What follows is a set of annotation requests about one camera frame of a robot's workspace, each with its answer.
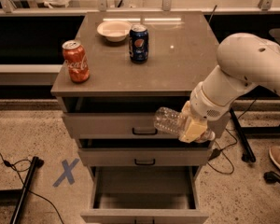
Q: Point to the white bowl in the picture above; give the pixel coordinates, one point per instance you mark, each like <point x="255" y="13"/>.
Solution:
<point x="114" y="31"/>

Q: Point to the middle grey drawer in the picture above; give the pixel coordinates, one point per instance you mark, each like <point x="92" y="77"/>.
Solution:
<point x="144" y="152"/>

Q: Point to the blue pepsi can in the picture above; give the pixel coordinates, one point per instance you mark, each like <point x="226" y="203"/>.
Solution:
<point x="138" y="43"/>

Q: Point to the black stand leg left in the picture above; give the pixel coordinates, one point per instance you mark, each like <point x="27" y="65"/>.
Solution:
<point x="35" y="163"/>

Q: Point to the bottom grey drawer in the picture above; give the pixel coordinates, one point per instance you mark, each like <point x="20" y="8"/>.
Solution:
<point x="144" y="195"/>

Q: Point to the grey drawer cabinet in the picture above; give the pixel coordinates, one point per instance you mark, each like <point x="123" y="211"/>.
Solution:
<point x="182" y="52"/>

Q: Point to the grey drawer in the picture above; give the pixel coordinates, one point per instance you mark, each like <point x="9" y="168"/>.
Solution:
<point x="144" y="195"/>
<point x="144" y="152"/>
<point x="118" y="117"/>

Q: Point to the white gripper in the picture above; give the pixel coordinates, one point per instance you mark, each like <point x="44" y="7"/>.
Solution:
<point x="204" y="106"/>

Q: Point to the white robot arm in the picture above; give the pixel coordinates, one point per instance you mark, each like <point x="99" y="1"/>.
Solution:
<point x="244" y="61"/>

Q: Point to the black stand leg right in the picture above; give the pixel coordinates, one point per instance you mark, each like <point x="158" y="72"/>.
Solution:
<point x="248" y="155"/>

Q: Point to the black chair wheel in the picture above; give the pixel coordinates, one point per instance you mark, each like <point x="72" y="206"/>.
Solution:
<point x="272" y="177"/>

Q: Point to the clear plastic water bottle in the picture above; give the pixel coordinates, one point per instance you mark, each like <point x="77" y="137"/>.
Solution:
<point x="170" y="121"/>

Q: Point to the blue tape cross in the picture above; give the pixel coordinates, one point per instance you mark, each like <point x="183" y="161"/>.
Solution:
<point x="67" y="173"/>

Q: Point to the red cola can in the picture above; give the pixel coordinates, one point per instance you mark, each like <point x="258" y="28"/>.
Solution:
<point x="76" y="61"/>

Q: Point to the top grey drawer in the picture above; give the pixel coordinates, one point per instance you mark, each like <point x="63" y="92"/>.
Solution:
<point x="118" y="117"/>

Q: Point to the black stand leg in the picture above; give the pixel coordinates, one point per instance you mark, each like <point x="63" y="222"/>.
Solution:
<point x="35" y="163"/>
<point x="248" y="155"/>

